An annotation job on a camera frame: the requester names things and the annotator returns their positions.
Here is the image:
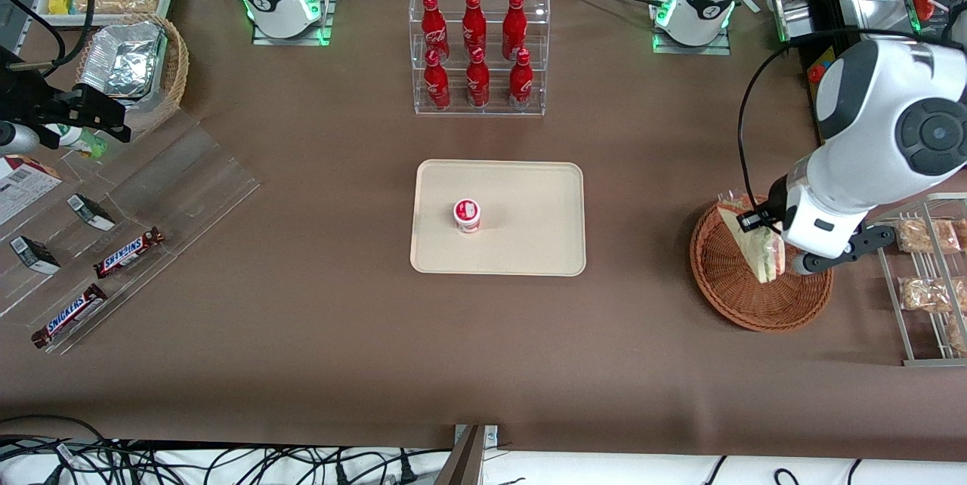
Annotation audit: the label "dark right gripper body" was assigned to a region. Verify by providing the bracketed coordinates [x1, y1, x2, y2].
[0, 47, 60, 140]

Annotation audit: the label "triangular sandwich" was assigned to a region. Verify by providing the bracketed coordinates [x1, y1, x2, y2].
[716, 193, 786, 284]

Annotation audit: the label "round brown wicker basket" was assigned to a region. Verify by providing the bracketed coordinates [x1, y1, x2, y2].
[689, 198, 834, 332]

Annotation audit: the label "tan wicker basket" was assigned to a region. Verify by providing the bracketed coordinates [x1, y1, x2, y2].
[76, 13, 190, 135]

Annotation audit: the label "beige plastic tray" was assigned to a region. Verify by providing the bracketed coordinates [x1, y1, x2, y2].
[409, 159, 587, 277]

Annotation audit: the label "green white drink bottle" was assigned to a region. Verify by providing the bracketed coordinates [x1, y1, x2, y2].
[45, 124, 108, 159]

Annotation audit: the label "silver foil pack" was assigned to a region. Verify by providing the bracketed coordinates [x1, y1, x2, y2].
[79, 22, 168, 100]

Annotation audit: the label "small black white box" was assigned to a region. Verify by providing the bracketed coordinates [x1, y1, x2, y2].
[66, 193, 116, 232]
[9, 236, 61, 275]

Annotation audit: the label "red white carton box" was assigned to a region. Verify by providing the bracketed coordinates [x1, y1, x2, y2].
[0, 155, 63, 225]

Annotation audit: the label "clear acrylic stepped stand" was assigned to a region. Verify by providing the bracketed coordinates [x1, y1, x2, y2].
[0, 107, 261, 356]

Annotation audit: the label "Snickers chocolate bar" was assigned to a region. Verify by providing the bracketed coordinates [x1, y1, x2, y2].
[31, 283, 109, 349]
[93, 227, 165, 279]

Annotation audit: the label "red cola bottle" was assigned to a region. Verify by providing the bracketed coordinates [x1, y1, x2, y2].
[465, 47, 490, 108]
[502, 0, 527, 60]
[421, 0, 450, 63]
[508, 48, 534, 110]
[423, 49, 452, 110]
[462, 0, 488, 55]

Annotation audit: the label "red white yogurt cup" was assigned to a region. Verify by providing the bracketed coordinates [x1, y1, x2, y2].
[453, 198, 482, 234]

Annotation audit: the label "clear acrylic bottle rack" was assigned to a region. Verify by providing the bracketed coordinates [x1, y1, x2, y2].
[409, 0, 551, 117]

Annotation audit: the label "brown table cover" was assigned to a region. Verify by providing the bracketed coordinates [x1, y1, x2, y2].
[0, 0, 967, 463]

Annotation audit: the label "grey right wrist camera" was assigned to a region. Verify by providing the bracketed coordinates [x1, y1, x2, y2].
[0, 121, 41, 156]

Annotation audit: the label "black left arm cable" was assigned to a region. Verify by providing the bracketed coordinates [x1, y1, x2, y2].
[737, 0, 967, 206]

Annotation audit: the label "grey wire rack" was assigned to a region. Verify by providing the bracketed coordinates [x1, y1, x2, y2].
[865, 193, 967, 367]

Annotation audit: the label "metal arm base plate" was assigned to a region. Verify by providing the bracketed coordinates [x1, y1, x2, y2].
[653, 0, 732, 56]
[252, 0, 335, 46]

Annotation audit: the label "tangled black cables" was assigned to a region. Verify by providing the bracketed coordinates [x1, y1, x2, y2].
[0, 414, 454, 485]

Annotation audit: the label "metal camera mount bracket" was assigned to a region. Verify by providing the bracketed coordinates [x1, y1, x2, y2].
[434, 423, 500, 485]

